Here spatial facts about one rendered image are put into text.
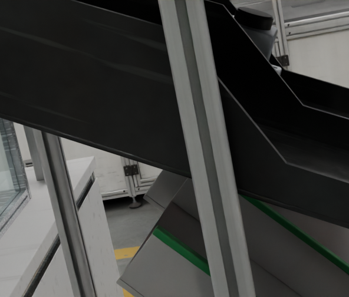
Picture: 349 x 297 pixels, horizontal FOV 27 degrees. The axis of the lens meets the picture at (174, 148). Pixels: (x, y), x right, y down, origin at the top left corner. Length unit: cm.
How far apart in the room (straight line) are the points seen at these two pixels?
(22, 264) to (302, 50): 296
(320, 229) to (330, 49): 352
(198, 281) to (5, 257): 110
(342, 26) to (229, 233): 383
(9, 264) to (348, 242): 88
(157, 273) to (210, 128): 11
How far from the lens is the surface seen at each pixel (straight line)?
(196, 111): 36
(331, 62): 420
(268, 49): 56
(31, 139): 196
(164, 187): 56
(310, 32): 415
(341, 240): 70
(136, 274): 43
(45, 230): 159
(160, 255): 42
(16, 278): 138
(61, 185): 72
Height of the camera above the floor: 136
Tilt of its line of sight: 14 degrees down
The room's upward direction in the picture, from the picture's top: 11 degrees counter-clockwise
